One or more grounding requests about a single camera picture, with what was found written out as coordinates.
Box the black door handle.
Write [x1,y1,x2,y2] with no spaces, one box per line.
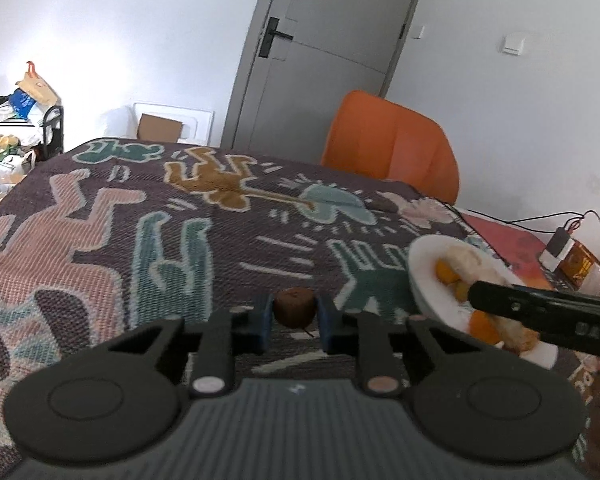
[259,17,294,59]

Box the blue plastic bag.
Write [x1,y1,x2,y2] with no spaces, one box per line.
[8,88,43,121]

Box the white power adapter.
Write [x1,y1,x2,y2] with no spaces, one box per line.
[539,227,573,272]

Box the black metal rack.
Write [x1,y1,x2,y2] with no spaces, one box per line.
[0,96,65,162]

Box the peeled pomelo piece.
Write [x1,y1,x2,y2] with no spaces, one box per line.
[442,245,512,287]
[495,317,541,354]

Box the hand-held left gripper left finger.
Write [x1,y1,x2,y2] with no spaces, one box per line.
[100,293,274,401]

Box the large orange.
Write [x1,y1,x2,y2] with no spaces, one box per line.
[469,310,504,345]

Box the orange chair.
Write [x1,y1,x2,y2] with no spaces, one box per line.
[321,90,461,206]

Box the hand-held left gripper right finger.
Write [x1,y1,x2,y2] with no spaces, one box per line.
[316,293,487,401]

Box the black cable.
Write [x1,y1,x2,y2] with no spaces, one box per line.
[442,202,600,273]

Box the printed woven blanket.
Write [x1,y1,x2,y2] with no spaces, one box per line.
[0,136,600,480]

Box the cardboard box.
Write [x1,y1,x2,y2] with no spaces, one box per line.
[136,113,185,142]

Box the grey door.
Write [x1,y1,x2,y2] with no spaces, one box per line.
[222,0,429,152]

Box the brown paper bag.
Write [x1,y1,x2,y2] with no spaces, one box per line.
[16,61,61,106]

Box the brown orange box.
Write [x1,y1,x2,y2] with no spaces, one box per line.
[560,240,600,288]

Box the white round plate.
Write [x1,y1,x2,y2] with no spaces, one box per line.
[407,234,559,370]

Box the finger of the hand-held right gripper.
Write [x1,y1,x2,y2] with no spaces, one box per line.
[467,280,557,344]

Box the white board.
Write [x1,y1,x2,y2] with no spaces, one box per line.
[132,102,215,148]

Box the red orange mat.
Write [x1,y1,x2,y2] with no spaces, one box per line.
[455,207,581,293]

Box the small reddish brown fruit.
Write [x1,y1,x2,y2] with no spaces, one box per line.
[273,287,316,331]

